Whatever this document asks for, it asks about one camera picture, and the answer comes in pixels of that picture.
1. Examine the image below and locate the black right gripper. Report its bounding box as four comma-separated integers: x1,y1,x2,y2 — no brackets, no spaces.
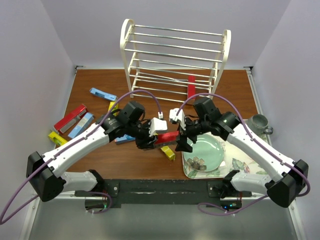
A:
175,115,210,153

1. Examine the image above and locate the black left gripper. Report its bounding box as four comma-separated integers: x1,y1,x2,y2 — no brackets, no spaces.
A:
126,118,158,150

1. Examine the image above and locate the red toothpaste box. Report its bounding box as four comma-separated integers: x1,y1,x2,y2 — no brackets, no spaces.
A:
53,104,88,134
187,75,196,98
154,131,179,148

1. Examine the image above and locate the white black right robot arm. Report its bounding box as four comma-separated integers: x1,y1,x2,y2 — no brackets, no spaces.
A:
169,97,311,208

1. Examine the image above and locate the cream metal-rod shelf rack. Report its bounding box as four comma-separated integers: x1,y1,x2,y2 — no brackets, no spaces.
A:
119,19,232,102

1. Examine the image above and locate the crumpled yellow toothpaste box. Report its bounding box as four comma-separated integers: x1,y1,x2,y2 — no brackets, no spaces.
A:
160,146,176,161

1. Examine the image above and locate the blue toothpaste box centre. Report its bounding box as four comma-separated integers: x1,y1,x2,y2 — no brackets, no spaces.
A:
114,134,135,145

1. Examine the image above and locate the green ceramic plate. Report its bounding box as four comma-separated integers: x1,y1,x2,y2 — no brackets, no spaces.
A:
182,134,225,173

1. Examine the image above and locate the yellow toothpaste box upright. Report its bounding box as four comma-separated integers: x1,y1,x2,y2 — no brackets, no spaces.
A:
108,101,119,116

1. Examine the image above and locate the leaf-pattern serving tray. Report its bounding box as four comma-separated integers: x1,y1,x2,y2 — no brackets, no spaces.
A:
182,133,267,179

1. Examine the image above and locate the blue silver toothpaste box left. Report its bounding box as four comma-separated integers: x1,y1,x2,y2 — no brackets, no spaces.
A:
68,112,94,139

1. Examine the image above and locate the light blue toothpaste box far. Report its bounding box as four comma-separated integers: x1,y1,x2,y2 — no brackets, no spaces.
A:
89,87,118,102

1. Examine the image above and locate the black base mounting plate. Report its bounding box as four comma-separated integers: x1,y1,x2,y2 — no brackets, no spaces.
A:
75,179,252,211

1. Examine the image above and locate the grey ceramic mug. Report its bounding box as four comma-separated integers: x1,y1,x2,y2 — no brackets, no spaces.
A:
246,114,274,136

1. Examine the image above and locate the yellow toothpaste box left edge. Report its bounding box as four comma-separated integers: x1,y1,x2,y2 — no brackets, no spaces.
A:
48,131,68,146

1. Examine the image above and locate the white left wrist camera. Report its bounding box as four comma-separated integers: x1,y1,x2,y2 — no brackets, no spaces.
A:
149,111,168,137

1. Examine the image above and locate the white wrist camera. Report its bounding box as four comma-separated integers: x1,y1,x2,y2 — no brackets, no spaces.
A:
149,111,168,137
169,108,186,130

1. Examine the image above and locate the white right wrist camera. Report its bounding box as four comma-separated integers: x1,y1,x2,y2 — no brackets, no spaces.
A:
169,108,186,130

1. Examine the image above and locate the aluminium frame rail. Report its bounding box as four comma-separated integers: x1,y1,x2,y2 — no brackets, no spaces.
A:
21,179,307,240

